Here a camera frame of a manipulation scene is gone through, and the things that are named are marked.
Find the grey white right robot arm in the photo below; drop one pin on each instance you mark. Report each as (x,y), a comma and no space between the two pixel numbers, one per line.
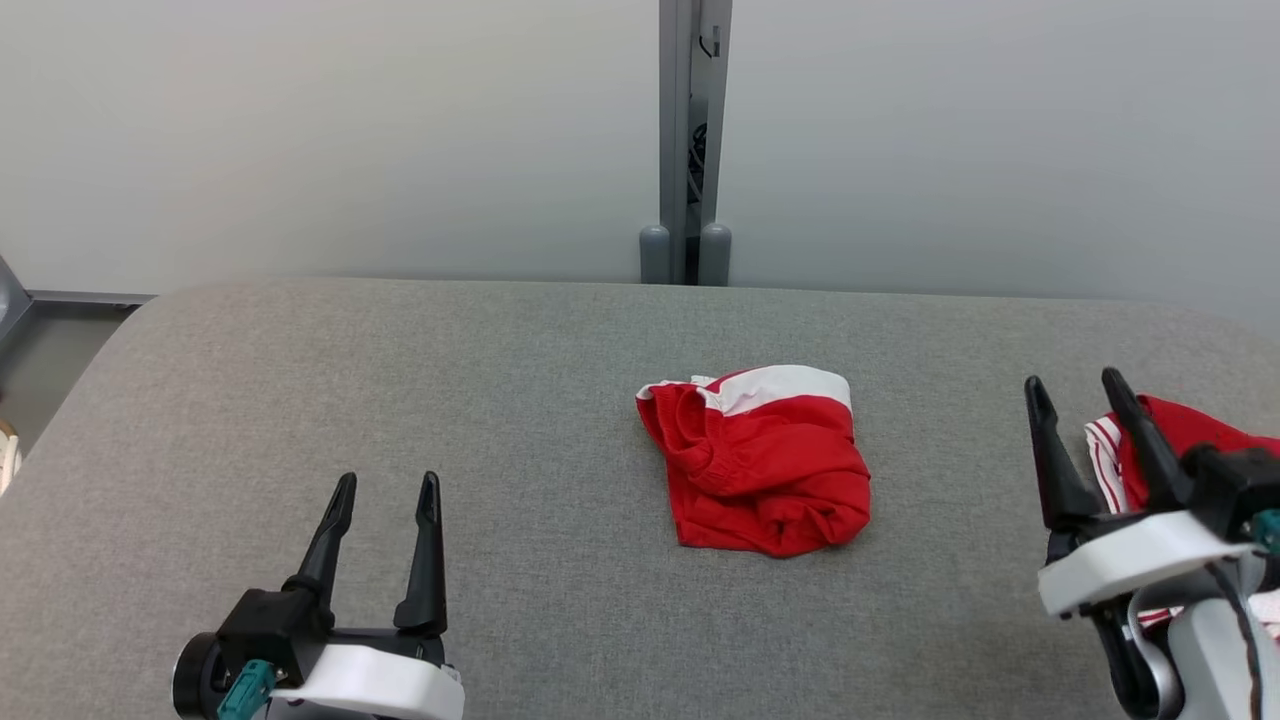
(1200,670)

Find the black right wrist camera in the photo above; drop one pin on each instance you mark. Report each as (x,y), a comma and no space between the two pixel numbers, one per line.
(1235,490)

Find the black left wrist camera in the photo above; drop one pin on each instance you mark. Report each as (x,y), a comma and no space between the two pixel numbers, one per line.
(265,625)

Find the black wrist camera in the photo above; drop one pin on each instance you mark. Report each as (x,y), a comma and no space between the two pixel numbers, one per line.
(1235,490)
(265,625)

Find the red shorts white waistband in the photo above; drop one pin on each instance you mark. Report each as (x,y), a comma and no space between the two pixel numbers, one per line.
(770,470)

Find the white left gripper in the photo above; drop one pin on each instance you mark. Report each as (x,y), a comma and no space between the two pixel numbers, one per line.
(390,685)

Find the grey cylindrical post foot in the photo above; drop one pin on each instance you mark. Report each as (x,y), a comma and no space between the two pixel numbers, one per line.
(655,255)
(716,255)

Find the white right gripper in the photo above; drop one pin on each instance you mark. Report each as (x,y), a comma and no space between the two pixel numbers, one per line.
(1130,560)

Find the cream perforated laundry basket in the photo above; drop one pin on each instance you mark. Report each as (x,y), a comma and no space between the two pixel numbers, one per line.
(8,460)

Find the grey metal stand leg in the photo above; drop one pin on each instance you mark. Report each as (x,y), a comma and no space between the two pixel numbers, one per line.
(90,298)

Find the red basketball jersey number 23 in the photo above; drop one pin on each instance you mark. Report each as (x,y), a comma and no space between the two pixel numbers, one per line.
(1200,425)

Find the grey metal partition post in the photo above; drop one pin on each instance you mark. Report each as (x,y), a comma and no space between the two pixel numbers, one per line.
(675,100)

